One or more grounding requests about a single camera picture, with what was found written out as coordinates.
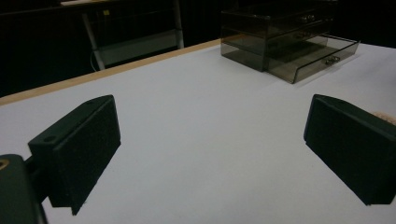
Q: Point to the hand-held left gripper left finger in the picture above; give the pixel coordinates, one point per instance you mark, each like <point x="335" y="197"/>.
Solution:
<point x="81" y="146"/>

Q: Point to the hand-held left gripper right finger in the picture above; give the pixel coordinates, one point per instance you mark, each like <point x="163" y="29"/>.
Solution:
<point x="351" y="152"/>

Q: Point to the smoky clear drawer organizer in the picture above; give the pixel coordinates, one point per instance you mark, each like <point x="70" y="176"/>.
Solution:
<point x="255" y="34"/>

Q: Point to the beige fuzzy item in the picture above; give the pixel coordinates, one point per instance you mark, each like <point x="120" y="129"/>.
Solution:
<point x="386" y="117"/>

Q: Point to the metal shelf stand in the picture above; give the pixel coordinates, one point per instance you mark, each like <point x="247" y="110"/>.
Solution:
<point x="137" y="40"/>

